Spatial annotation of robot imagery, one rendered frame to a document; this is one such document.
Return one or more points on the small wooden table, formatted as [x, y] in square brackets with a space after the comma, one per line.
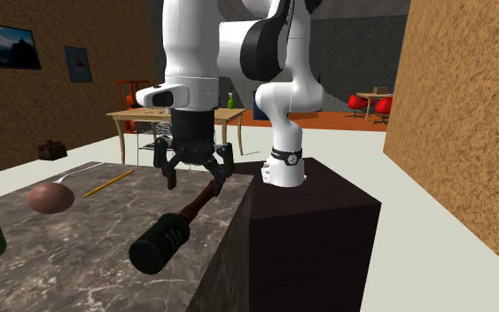
[372, 94]

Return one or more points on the blue wall picture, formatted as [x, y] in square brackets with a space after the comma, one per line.
[78, 65]

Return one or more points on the blue box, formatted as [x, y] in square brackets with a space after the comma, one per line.
[257, 113]

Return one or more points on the landscape wall picture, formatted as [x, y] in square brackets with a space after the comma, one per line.
[3, 46]

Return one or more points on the brown basket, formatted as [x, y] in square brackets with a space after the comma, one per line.
[52, 150]

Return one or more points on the light wooden table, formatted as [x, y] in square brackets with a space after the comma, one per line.
[145, 115]

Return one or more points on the orange shelf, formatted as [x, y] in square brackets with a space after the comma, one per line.
[123, 93]

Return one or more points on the brown tool with black grip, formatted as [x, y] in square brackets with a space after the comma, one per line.
[160, 244]

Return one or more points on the dark robot stand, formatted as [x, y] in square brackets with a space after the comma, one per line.
[314, 242]

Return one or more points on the brown egg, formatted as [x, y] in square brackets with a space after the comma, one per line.
[50, 198]

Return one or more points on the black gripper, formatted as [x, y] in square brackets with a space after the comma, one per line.
[192, 129]

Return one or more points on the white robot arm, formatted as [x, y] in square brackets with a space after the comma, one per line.
[188, 47]

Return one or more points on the silver spoon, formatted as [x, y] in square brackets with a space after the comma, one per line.
[74, 173]

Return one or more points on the yellow pencil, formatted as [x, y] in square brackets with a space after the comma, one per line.
[107, 183]

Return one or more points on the red chair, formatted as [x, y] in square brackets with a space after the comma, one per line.
[356, 103]
[384, 106]

